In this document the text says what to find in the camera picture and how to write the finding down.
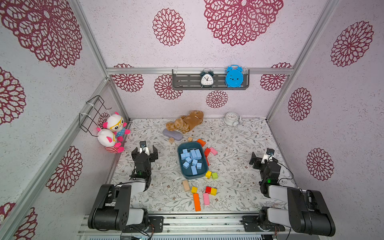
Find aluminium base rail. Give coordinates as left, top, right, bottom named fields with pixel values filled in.
left=77, top=212, right=330, bottom=240

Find tan wooden block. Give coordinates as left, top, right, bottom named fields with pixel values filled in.
left=182, top=180, right=191, bottom=192

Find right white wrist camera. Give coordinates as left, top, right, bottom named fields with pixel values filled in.
left=261, top=148, right=275, bottom=164

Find yellow cube front right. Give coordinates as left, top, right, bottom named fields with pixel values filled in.
left=210, top=188, right=217, bottom=196

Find pink block back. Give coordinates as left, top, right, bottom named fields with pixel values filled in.
left=210, top=148, right=218, bottom=156

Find yellow cube near bin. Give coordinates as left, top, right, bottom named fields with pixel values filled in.
left=206, top=171, right=212, bottom=179

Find red cube front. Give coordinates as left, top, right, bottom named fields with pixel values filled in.
left=205, top=187, right=212, bottom=194

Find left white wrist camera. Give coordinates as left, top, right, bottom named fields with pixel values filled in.
left=139, top=141, right=150, bottom=156

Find brown plush dog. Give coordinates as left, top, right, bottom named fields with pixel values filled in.
left=166, top=111, right=204, bottom=134

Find grey wall shelf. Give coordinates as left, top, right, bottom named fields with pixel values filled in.
left=172, top=70, right=250, bottom=91

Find blue long block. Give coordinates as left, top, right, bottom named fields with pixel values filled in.
left=191, top=166, right=198, bottom=176

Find purple oval pad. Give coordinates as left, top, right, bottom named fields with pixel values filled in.
left=163, top=129, right=183, bottom=141

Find long orange block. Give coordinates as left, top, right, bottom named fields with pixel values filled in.
left=193, top=193, right=201, bottom=212

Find yellow cube front left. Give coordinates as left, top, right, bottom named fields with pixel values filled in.
left=191, top=187, right=198, bottom=194

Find white plush with glasses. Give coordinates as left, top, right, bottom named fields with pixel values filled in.
left=102, top=112, right=131, bottom=142

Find white alarm clock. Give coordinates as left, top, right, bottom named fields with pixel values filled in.
left=224, top=112, right=243, bottom=127

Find blue alarm clock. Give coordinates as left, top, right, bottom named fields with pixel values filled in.
left=225, top=65, right=244, bottom=88

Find red block middle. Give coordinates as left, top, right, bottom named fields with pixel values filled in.
left=204, top=148, right=211, bottom=157

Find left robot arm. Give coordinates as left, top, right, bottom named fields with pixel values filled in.
left=88, top=141, right=158, bottom=232

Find teal plastic bin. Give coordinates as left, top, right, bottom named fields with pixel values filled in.
left=178, top=142, right=209, bottom=180

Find blue block in bin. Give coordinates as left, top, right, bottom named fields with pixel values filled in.
left=195, top=149, right=202, bottom=160

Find orange red block back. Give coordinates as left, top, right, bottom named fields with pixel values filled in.
left=197, top=139, right=206, bottom=147

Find white plush striped shirt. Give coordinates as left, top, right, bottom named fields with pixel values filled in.
left=97, top=128, right=125, bottom=154

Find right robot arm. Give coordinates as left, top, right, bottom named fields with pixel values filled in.
left=242, top=149, right=336, bottom=237

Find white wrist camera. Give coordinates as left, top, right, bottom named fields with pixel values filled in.
left=139, top=141, right=150, bottom=156
left=261, top=148, right=275, bottom=164

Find black wire basket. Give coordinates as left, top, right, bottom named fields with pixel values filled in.
left=78, top=95, right=111, bottom=137

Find long pink block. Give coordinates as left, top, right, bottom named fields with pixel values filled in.
left=203, top=193, right=210, bottom=206

